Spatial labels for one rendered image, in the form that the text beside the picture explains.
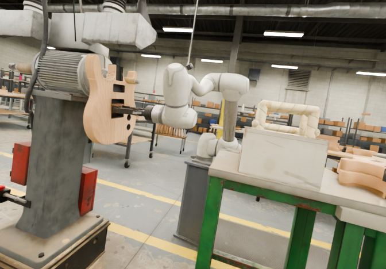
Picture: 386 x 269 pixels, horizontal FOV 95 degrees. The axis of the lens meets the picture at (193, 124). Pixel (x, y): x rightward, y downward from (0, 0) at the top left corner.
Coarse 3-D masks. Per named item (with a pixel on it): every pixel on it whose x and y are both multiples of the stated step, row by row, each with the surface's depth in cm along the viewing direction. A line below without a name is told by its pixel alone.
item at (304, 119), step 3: (303, 114) 69; (306, 114) 68; (303, 117) 69; (306, 117) 68; (300, 120) 70; (303, 120) 68; (306, 120) 68; (300, 123) 69; (303, 123) 68; (306, 123) 68; (300, 126) 69; (303, 126) 68; (300, 129) 69; (300, 132) 69; (300, 135) 69; (303, 135) 68
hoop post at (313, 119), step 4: (316, 112) 60; (320, 112) 60; (308, 116) 62; (312, 116) 60; (316, 116) 60; (308, 120) 61; (312, 120) 60; (316, 120) 60; (308, 124) 61; (312, 124) 60; (316, 124) 60; (308, 128) 61; (312, 128) 60; (316, 128) 60; (308, 132) 61; (312, 132) 60; (304, 136) 62; (308, 136) 61; (312, 136) 60
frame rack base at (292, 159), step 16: (256, 144) 64; (272, 144) 63; (288, 144) 61; (304, 144) 60; (320, 144) 59; (240, 160) 66; (256, 160) 64; (272, 160) 63; (288, 160) 61; (304, 160) 60; (320, 160) 59; (256, 176) 64; (272, 176) 63; (288, 176) 61; (304, 176) 60; (320, 176) 59
